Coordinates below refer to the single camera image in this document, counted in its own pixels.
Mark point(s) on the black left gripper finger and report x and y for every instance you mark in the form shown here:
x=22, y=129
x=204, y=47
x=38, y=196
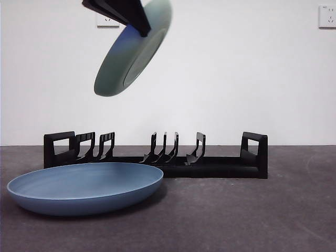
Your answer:
x=105, y=9

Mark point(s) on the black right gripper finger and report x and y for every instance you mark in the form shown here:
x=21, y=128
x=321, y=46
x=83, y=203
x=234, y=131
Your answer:
x=137, y=18

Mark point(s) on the green round plate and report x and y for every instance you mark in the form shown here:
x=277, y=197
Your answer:
x=115, y=73

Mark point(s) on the blue round plate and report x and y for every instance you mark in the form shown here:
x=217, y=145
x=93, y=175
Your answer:
x=78, y=189

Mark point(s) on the black plastic plate rack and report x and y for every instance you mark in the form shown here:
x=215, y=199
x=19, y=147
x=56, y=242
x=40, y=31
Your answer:
x=223, y=168

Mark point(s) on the white wall socket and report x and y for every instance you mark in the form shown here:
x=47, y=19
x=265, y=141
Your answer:
x=328, y=16
x=105, y=23

